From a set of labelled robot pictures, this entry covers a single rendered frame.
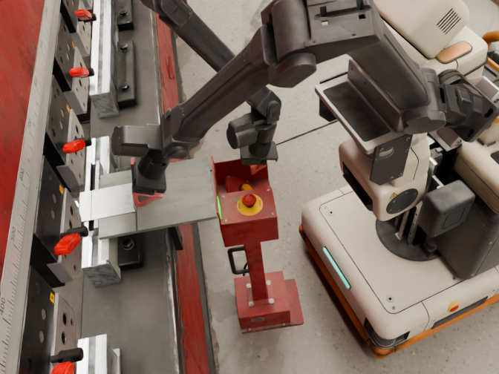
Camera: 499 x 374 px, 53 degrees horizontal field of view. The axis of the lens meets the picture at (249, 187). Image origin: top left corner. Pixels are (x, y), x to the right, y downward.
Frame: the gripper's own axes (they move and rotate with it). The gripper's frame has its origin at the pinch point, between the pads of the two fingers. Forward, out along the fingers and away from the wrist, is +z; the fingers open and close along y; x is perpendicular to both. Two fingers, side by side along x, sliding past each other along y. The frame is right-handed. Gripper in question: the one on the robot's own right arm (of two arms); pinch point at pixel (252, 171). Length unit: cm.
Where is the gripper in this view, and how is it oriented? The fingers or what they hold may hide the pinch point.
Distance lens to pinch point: 143.9
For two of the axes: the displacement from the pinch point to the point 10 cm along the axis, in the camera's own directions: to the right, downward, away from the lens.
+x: 1.3, 7.9, -6.0
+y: -9.8, 0.0, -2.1
